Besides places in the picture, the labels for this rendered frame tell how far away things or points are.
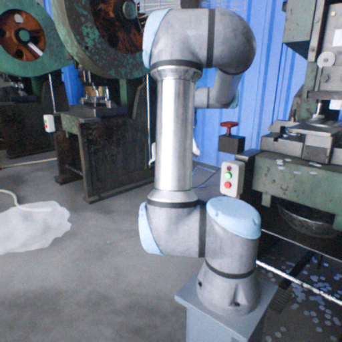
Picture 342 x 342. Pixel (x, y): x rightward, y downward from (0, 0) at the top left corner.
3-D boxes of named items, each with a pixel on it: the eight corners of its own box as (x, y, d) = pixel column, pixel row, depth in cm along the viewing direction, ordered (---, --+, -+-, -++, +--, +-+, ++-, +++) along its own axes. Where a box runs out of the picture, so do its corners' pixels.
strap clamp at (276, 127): (306, 136, 112) (310, 111, 109) (266, 131, 123) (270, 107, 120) (310, 134, 116) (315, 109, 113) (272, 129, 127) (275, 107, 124)
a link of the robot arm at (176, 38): (204, 268, 56) (216, -6, 52) (133, 262, 57) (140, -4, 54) (204, 248, 68) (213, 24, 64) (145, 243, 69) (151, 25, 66)
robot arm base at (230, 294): (243, 329, 56) (247, 291, 53) (184, 293, 65) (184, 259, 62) (269, 287, 67) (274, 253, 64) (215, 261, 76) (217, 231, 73)
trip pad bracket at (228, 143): (234, 181, 114) (238, 136, 108) (216, 176, 121) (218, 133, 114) (242, 178, 118) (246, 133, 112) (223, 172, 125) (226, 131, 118)
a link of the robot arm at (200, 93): (208, 79, 98) (206, 109, 103) (177, 79, 100) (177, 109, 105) (208, 83, 91) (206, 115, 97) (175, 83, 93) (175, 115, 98)
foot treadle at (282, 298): (278, 324, 96) (280, 312, 94) (252, 308, 103) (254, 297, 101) (328, 250, 136) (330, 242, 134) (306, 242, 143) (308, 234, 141)
